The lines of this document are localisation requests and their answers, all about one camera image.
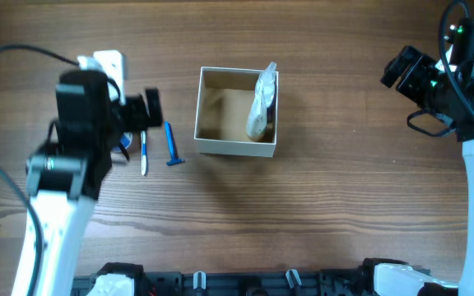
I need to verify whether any white jar blue label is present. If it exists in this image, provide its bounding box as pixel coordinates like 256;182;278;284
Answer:
112;132;133;153

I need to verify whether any white floral squeeze tube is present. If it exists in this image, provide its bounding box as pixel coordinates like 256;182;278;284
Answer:
246;77;267;141

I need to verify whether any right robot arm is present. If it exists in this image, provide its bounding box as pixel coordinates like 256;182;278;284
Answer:
373;17;474;295

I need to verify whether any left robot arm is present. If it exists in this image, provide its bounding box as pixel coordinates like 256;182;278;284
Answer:
12;70;163;295

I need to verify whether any blue white toothbrush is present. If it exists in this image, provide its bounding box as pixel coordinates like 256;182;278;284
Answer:
140;131;148;176

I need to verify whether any blue disposable razor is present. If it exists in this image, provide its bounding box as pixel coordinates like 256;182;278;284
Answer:
164;122;185;166

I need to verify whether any open beige cardboard box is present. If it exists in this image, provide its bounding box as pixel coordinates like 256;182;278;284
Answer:
193;67;278;158

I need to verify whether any right black cable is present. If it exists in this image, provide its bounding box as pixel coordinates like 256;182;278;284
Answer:
405;0;474;160

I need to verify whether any black cable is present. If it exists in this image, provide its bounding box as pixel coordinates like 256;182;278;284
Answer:
0;43;81;296
405;0;474;160

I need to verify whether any left black cable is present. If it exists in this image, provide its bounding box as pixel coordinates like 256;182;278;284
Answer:
0;43;81;296

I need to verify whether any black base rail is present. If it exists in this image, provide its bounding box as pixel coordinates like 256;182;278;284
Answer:
72;262;431;296

